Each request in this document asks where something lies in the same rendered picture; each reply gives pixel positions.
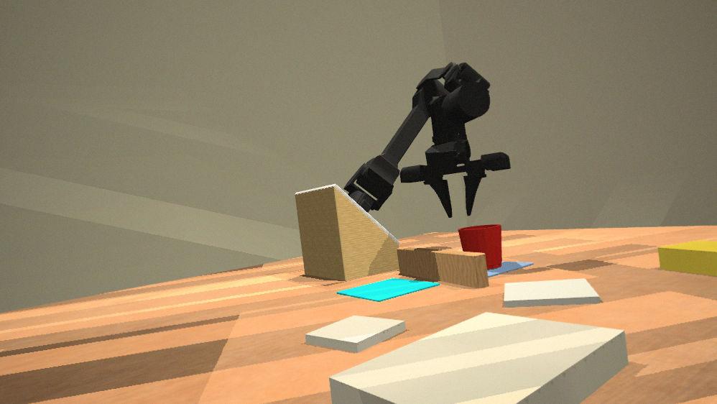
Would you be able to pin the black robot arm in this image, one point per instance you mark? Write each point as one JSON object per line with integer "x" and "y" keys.
{"x": 463, "y": 97}

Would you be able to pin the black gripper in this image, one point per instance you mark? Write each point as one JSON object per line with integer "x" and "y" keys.
{"x": 475, "y": 170}

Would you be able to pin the dark red cup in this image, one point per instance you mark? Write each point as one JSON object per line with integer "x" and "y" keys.
{"x": 483, "y": 239}

